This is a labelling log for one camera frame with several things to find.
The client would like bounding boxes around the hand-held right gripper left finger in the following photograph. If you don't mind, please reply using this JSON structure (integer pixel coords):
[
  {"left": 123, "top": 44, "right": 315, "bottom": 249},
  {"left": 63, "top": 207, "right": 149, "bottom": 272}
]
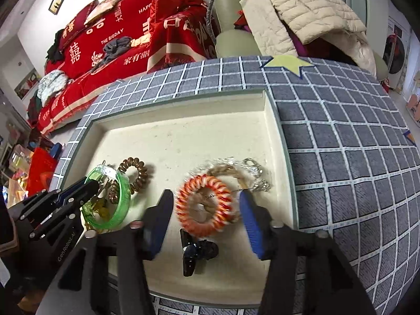
[{"left": 36, "top": 188, "right": 174, "bottom": 315}]

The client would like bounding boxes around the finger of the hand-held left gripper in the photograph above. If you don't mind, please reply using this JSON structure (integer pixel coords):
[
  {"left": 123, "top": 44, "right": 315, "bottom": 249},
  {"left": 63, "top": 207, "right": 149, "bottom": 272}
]
[
  {"left": 29, "top": 188, "right": 99, "bottom": 241},
  {"left": 18, "top": 177, "right": 99, "bottom": 221}
]

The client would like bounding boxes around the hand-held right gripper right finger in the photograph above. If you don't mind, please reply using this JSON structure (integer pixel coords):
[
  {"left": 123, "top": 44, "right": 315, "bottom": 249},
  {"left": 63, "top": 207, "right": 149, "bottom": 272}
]
[{"left": 239, "top": 190, "right": 378, "bottom": 315}]

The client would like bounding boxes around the yellow bead bracelet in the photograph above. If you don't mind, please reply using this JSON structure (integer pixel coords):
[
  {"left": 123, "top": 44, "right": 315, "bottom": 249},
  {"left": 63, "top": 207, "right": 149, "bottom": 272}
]
[{"left": 83, "top": 197, "right": 112, "bottom": 224}]

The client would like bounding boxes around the red white spiral hair tie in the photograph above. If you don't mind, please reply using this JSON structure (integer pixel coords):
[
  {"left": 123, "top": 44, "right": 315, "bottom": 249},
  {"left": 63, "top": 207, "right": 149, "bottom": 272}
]
[{"left": 175, "top": 175, "right": 239, "bottom": 237}]

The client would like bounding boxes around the green translucent bangle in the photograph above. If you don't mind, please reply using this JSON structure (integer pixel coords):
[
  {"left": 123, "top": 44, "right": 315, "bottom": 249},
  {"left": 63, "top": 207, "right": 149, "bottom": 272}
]
[{"left": 80, "top": 166, "right": 132, "bottom": 230}]

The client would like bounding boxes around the black hair clip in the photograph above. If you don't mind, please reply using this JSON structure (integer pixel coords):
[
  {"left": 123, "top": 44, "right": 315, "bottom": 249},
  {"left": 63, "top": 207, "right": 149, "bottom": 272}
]
[{"left": 179, "top": 228, "right": 220, "bottom": 277}]

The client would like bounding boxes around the tan braided hair tie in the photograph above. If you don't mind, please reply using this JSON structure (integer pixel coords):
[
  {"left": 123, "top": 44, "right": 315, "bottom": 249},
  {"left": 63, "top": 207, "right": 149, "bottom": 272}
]
[{"left": 207, "top": 164, "right": 249, "bottom": 224}]

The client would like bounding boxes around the clear crystal bracelet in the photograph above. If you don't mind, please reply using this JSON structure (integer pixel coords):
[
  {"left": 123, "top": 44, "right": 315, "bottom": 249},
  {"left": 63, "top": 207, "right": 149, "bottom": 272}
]
[{"left": 187, "top": 157, "right": 260, "bottom": 185}]

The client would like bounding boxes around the grey-green jewelry tray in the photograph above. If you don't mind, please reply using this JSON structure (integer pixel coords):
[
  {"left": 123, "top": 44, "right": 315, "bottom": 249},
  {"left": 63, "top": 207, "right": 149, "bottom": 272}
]
[{"left": 59, "top": 88, "right": 299, "bottom": 309}]

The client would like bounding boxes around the red gift bag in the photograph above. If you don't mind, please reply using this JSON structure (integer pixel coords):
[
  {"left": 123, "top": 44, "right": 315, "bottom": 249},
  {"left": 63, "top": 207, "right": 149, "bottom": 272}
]
[{"left": 25, "top": 147, "right": 60, "bottom": 198}]

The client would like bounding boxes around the grey checked tablecloth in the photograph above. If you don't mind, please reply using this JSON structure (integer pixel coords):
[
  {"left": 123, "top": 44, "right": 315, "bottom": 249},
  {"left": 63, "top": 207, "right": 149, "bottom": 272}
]
[{"left": 52, "top": 55, "right": 420, "bottom": 315}]

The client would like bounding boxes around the pale knitted cloth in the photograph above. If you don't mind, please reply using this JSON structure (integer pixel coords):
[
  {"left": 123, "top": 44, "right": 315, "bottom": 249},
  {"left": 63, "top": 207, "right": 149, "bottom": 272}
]
[{"left": 37, "top": 70, "right": 71, "bottom": 107}]

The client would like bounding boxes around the red printed blanket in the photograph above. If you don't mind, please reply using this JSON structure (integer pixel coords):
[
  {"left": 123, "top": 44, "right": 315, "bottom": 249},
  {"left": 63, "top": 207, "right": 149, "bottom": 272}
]
[{"left": 36, "top": 0, "right": 221, "bottom": 135}]

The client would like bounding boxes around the dark cloth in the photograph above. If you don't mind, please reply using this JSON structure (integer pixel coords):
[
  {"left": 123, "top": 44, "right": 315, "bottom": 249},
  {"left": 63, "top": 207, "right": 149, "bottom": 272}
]
[{"left": 46, "top": 29, "right": 66, "bottom": 63}]

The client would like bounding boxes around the grey crumpled cloth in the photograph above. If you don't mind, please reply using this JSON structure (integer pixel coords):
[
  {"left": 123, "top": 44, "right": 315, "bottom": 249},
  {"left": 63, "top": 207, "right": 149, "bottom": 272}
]
[{"left": 92, "top": 37, "right": 134, "bottom": 70}]

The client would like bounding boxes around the red embroidered pillow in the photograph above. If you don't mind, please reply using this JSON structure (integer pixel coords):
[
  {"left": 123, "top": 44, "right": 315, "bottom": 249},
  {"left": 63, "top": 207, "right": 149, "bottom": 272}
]
[{"left": 59, "top": 0, "right": 99, "bottom": 50}]

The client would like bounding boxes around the pale green armchair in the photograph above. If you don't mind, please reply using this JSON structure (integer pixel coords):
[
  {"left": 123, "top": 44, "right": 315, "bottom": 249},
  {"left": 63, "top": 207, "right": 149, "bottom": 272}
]
[{"left": 210, "top": 0, "right": 390, "bottom": 80}]

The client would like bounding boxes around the white green patterned cushion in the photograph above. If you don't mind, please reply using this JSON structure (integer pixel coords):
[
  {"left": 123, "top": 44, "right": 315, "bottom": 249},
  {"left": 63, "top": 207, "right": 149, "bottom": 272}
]
[{"left": 83, "top": 0, "right": 127, "bottom": 25}]

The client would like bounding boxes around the red satin pillow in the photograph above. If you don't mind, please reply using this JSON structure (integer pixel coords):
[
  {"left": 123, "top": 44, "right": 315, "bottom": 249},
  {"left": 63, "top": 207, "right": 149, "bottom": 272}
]
[{"left": 149, "top": 0, "right": 175, "bottom": 40}]

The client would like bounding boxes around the red purple garment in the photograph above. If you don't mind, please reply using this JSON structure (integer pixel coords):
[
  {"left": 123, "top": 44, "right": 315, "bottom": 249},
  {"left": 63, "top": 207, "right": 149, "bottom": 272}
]
[{"left": 234, "top": 10, "right": 309, "bottom": 56}]

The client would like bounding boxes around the cream padded coat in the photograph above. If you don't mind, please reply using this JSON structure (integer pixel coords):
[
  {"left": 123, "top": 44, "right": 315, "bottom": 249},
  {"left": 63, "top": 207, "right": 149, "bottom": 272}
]
[{"left": 315, "top": 28, "right": 378, "bottom": 76}]

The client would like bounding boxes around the beige down jacket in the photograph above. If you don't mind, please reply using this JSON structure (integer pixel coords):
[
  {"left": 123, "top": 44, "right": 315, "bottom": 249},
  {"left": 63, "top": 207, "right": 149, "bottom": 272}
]
[{"left": 239, "top": 0, "right": 368, "bottom": 58}]

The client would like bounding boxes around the brown spiral hair tie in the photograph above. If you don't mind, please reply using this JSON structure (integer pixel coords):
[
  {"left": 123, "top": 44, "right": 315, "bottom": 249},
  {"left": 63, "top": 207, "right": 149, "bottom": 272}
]
[{"left": 110, "top": 157, "right": 155, "bottom": 204}]

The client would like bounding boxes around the braided grey cable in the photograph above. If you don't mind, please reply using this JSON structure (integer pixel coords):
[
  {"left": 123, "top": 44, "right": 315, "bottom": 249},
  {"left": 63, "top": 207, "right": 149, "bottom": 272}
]
[{"left": 206, "top": 0, "right": 227, "bottom": 45}]

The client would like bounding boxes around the black disc wall poster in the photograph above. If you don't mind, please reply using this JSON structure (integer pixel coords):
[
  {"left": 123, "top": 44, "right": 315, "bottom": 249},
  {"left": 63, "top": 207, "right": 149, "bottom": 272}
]
[{"left": 382, "top": 26, "right": 409, "bottom": 83}]

